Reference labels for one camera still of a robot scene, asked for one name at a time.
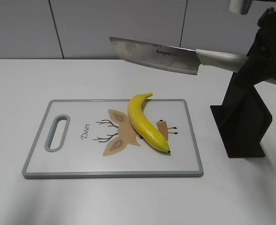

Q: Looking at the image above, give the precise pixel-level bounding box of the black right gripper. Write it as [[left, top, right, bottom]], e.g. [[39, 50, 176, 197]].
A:
[[236, 7, 276, 89]]

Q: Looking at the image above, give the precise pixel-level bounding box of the white-handled cleaver knife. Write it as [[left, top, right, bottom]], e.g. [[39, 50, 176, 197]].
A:
[[109, 36, 276, 88]]

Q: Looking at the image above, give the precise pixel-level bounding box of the yellow plastic banana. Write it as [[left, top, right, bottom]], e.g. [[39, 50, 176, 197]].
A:
[[127, 92, 171, 153]]

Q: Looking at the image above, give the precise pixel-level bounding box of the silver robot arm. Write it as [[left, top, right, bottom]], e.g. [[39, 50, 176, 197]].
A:
[[228, 0, 276, 85]]

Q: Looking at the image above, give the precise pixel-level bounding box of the black knife stand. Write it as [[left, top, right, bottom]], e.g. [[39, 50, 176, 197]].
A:
[[210, 81, 272, 158]]

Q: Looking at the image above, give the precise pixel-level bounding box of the white deer cutting board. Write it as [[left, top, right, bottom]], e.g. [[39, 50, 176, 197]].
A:
[[22, 99, 203, 179]]

